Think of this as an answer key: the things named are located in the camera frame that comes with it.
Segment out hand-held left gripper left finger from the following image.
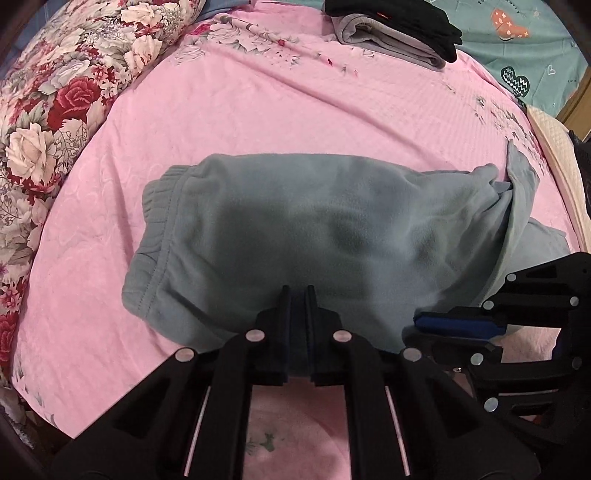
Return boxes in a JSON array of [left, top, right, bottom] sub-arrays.
[[50, 285, 297, 480]]

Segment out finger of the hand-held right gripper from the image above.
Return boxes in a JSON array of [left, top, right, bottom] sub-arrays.
[[402, 329, 591, 445], [412, 253, 591, 343]]

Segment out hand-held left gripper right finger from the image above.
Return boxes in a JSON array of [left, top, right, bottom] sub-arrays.
[[304, 284, 542, 480]]

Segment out grey-blue fleece pants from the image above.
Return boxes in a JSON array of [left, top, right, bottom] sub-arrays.
[[121, 137, 571, 366]]

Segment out cream quilted pillow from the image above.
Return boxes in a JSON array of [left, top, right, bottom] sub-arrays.
[[526, 105, 591, 256]]

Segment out pink embossed bedspread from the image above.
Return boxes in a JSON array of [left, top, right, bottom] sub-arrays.
[[13, 8, 583, 480]]

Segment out wooden furniture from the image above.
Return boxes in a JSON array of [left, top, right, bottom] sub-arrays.
[[556, 65, 591, 132]]

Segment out folded grey garment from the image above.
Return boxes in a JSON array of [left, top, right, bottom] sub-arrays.
[[333, 13, 447, 73]]

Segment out folded black garment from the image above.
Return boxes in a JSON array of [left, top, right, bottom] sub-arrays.
[[323, 0, 464, 65]]

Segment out red floral quilt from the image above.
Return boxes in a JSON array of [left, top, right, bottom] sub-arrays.
[[0, 0, 208, 418]]

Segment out blue cloth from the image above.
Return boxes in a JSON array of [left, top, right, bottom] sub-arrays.
[[198, 0, 324, 22]]

